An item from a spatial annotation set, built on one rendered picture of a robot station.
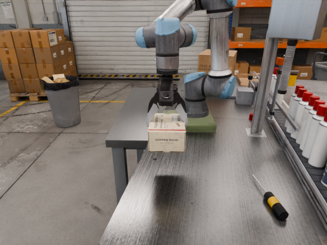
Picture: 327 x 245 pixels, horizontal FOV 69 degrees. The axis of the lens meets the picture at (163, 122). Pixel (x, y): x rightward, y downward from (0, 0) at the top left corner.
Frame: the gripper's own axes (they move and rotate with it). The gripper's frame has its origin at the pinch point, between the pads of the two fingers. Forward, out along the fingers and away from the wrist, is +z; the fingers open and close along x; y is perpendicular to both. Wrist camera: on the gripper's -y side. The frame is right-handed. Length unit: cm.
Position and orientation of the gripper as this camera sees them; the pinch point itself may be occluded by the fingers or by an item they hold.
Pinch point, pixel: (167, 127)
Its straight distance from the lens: 84.1
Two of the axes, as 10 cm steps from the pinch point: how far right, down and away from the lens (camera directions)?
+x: -10.0, -0.1, 0.2
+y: 0.2, -3.9, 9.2
